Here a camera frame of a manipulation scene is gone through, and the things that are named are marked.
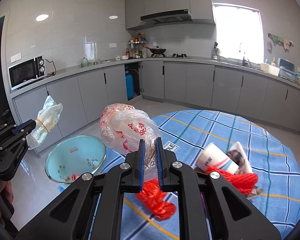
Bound kitchen faucet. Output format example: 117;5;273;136
238;42;252;68

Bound grey upper cabinets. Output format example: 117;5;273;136
125;0;215;30

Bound bright window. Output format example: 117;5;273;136
213;3;264;64

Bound purple snack wrapper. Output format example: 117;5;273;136
200;192;206;214

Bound white microwave oven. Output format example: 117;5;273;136
8;55;47;90

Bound utensil holder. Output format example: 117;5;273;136
211;42;220;61

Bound spice rack with bottles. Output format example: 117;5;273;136
126;33;147;59

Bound black wok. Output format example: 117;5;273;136
143;45;166;55

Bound red net piece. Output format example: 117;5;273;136
136;178;176;219

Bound white paper cup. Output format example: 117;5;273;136
195;142;239;174

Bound green ceramic jar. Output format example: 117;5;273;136
81;57;89;68

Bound blue dish rack box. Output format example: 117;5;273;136
277;58;296;82

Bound cream plastic basin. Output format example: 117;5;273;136
260;63;280;76

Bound red foam net sleeve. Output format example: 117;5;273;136
205;166;258;195

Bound blue plaid tablecloth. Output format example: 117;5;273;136
88;109;300;240

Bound black range hood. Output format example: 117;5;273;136
140;9;192;25

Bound crumpled printed paper packet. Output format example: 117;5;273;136
225;141;263;200

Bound light blue trash bin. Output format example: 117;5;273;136
44;135;106;186

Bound pale green plastic bag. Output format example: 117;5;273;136
26;95;63;150

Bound grey base cabinets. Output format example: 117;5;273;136
10;58;300;145

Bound blue gas cylinder under counter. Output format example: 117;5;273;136
125;72;134;100

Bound hanging cloths on wall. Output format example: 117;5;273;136
268;33;294;51

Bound gas stove burner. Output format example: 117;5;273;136
172;53;187;58

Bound clear printed plastic bag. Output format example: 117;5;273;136
100;103;161;181

